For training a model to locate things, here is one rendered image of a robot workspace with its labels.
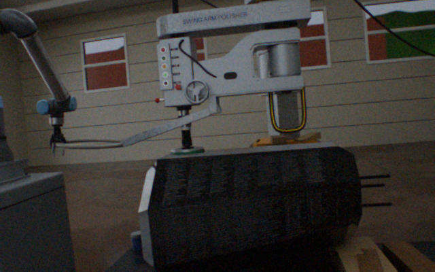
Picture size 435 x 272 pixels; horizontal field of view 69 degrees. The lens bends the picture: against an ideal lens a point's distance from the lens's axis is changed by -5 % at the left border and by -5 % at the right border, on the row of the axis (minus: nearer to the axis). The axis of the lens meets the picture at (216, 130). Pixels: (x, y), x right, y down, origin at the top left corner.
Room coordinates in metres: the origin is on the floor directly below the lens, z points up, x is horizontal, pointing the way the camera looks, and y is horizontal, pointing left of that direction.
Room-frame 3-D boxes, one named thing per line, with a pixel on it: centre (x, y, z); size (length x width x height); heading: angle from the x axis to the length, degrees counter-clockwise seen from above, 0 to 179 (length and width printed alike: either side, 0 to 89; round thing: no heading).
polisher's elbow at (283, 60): (2.07, -0.45, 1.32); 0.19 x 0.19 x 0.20
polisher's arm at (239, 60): (2.08, -0.19, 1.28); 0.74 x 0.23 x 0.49; 83
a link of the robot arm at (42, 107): (2.00, 1.02, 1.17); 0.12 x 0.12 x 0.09; 87
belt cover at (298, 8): (2.10, -0.15, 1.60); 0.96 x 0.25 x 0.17; 83
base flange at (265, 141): (2.71, -0.55, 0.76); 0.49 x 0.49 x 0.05; 78
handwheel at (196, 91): (2.01, 0.10, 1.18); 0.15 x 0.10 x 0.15; 83
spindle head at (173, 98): (2.14, 0.12, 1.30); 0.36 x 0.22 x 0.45; 83
